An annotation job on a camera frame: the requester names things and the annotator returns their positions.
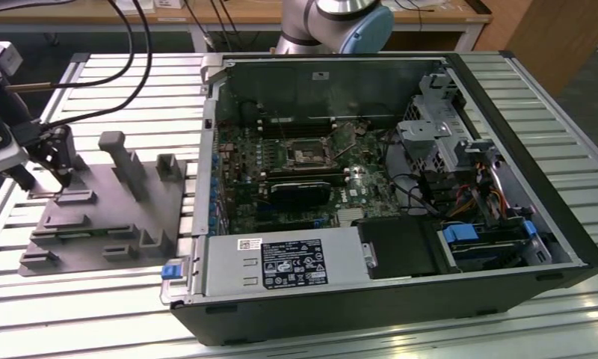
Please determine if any black graphics card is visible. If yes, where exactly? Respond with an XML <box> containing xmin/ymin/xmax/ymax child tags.
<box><xmin>268</xmin><ymin>179</ymin><xmax>333</xmax><ymax>210</ymax></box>

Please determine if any grey power supply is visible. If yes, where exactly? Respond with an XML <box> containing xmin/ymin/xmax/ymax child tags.
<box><xmin>192</xmin><ymin>227</ymin><xmax>371</xmax><ymax>300</ymax></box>

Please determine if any metal socket cover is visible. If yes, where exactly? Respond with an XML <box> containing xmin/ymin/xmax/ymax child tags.
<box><xmin>331</xmin><ymin>121</ymin><xmax>369</xmax><ymax>151</ymax></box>

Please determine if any green motherboard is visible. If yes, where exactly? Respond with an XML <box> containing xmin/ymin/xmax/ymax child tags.
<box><xmin>212</xmin><ymin>119</ymin><xmax>401</xmax><ymax>236</ymax></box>

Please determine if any coloured wire bundle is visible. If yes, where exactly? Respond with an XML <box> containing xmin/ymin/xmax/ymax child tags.
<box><xmin>453</xmin><ymin>182</ymin><xmax>511</xmax><ymax>218</ymax></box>

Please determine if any wooden desk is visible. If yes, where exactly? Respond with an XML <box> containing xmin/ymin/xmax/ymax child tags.
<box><xmin>0</xmin><ymin>0</ymin><xmax>495</xmax><ymax>53</ymax></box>

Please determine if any wooden cabinet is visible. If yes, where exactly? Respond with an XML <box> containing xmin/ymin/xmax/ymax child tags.
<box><xmin>473</xmin><ymin>0</ymin><xmax>598</xmax><ymax>99</ymax></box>

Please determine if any white camera box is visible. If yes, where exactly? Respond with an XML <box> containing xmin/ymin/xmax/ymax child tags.
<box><xmin>0</xmin><ymin>41</ymin><xmax>24</xmax><ymax>76</ymax></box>

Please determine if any blue case latch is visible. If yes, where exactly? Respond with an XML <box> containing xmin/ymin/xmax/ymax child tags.
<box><xmin>161</xmin><ymin>263</ymin><xmax>188</xmax><ymax>280</ymax></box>

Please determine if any green RAM stick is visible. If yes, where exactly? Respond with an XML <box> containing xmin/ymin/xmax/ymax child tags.
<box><xmin>41</xmin><ymin>227</ymin><xmax>131</xmax><ymax>240</ymax></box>

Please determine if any black internal cable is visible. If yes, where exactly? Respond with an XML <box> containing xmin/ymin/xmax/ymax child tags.
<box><xmin>387</xmin><ymin>174</ymin><xmax>443</xmax><ymax>216</ymax></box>

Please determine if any black plastic shroud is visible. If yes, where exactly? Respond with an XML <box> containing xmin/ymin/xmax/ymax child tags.
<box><xmin>356</xmin><ymin>216</ymin><xmax>441</xmax><ymax>280</ymax></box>

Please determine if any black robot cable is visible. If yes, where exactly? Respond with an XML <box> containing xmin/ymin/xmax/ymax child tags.
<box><xmin>4</xmin><ymin>0</ymin><xmax>137</xmax><ymax>93</ymax></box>
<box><xmin>41</xmin><ymin>0</ymin><xmax>153</xmax><ymax>126</ymax></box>

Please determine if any wire locking lever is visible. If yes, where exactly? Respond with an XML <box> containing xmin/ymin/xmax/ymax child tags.
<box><xmin>335</xmin><ymin>143</ymin><xmax>360</xmax><ymax>161</ymax></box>

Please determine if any black and silver PC case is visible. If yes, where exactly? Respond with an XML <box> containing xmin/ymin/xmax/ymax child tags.
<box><xmin>168</xmin><ymin>51</ymin><xmax>598</xmax><ymax>347</ymax></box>

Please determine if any blue disk carrier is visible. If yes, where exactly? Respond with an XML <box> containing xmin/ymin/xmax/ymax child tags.
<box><xmin>441</xmin><ymin>222</ymin><xmax>480</xmax><ymax>248</ymax></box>

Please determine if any CPU socket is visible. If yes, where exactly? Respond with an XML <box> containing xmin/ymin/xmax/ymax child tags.
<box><xmin>284</xmin><ymin>138</ymin><xmax>339</xmax><ymax>169</ymax></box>

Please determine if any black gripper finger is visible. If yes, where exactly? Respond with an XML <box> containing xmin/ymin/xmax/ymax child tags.
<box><xmin>29</xmin><ymin>124</ymin><xmax>87</xmax><ymax>190</ymax></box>
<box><xmin>5</xmin><ymin>162</ymin><xmax>37</xmax><ymax>192</ymax></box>

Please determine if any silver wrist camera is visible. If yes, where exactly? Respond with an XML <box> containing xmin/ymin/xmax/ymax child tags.
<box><xmin>0</xmin><ymin>111</ymin><xmax>29</xmax><ymax>176</ymax></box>

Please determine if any grey parts rack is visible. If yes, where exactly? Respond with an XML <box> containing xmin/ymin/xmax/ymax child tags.
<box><xmin>17</xmin><ymin>130</ymin><xmax>188</xmax><ymax>277</ymax></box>

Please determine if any silver disk bay cage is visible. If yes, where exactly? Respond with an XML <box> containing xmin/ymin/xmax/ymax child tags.
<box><xmin>396</xmin><ymin>73</ymin><xmax>496</xmax><ymax>177</ymax></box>

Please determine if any silver chipset heatsink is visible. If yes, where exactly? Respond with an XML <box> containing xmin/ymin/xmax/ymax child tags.
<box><xmin>339</xmin><ymin>209</ymin><xmax>367</xmax><ymax>227</ymax></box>

